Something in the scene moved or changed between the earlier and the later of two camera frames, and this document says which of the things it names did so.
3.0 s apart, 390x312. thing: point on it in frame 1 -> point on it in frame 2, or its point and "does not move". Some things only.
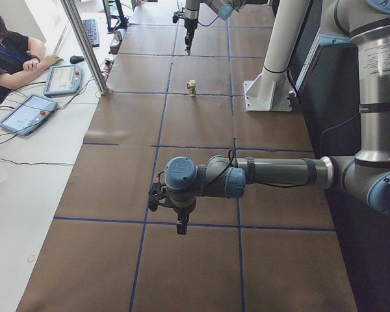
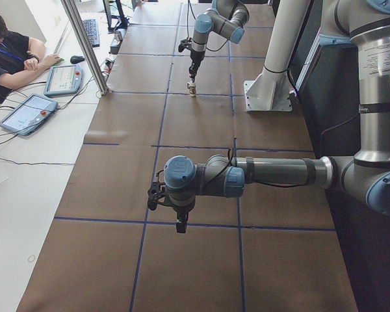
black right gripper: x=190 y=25 -> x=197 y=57
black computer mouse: x=75 y=59 does not move
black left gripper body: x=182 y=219 does not move
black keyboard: x=91 y=27 does not move
